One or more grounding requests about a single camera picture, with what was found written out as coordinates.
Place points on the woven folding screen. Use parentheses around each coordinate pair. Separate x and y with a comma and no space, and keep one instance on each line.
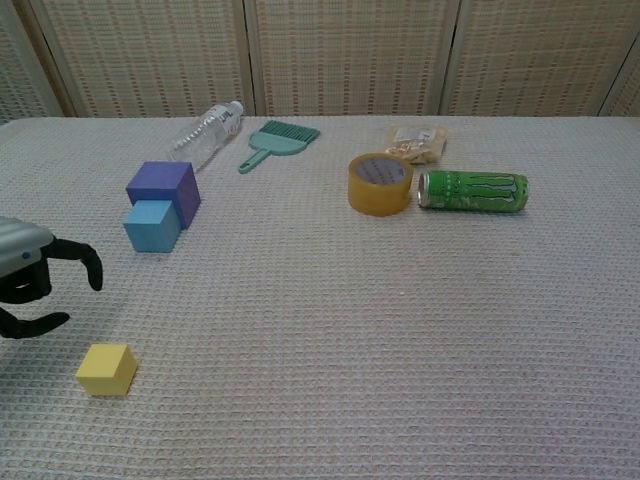
(350,55)

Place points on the teal hand brush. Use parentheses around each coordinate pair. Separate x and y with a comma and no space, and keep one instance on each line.
(279,142)

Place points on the large purple cube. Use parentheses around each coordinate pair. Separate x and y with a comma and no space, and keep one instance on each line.
(160,180)

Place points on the yellow packing tape roll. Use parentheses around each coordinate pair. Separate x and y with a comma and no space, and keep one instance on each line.
(375,197)

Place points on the small yellow cube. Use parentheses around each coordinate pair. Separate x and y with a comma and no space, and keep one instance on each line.
(102,372)

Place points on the beige woven tablecloth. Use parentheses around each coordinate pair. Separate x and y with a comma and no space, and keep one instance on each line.
(350,325)

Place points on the light blue cube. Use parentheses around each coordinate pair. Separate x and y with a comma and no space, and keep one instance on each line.
(150,227)

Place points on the clear snack packet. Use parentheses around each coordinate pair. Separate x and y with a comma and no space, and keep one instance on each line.
(417,142)

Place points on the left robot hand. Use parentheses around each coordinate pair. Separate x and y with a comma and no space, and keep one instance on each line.
(20,247)

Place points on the green energy drink can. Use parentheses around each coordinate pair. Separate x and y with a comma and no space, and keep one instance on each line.
(475,191)

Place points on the clear plastic water bottle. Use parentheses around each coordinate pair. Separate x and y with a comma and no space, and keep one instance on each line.
(207,134)

